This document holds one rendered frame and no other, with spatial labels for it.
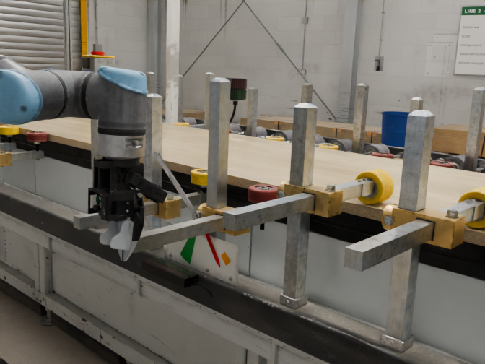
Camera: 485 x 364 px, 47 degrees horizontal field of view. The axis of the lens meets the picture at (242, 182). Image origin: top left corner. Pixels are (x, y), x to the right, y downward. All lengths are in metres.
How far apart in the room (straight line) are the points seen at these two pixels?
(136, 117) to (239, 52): 9.27
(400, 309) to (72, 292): 1.72
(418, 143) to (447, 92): 7.54
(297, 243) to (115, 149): 0.43
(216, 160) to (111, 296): 1.10
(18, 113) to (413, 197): 0.69
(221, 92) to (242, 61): 8.95
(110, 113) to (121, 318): 1.32
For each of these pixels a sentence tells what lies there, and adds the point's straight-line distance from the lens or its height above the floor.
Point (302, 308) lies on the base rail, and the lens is 1.24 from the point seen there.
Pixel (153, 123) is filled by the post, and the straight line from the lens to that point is 1.49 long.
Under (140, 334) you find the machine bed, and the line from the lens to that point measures 2.18.
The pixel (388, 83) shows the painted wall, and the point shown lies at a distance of 8.84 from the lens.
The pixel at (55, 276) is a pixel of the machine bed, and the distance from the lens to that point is 2.64.
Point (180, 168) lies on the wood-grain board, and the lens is 1.74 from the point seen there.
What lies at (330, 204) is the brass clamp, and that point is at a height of 0.95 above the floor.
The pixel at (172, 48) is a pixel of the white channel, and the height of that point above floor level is 1.28.
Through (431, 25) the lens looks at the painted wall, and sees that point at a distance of 8.66.
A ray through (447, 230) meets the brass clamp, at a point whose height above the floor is 0.95.
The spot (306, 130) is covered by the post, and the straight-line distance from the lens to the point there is 1.13.
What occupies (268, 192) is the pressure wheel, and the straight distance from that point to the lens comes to 1.38.
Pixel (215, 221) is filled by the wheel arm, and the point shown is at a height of 0.86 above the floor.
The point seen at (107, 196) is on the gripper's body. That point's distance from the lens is 1.06.
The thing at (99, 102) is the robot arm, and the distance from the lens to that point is 1.06.
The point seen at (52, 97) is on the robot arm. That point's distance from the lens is 1.03.
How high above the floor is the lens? 1.21
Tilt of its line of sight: 12 degrees down
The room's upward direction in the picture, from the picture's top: 2 degrees clockwise
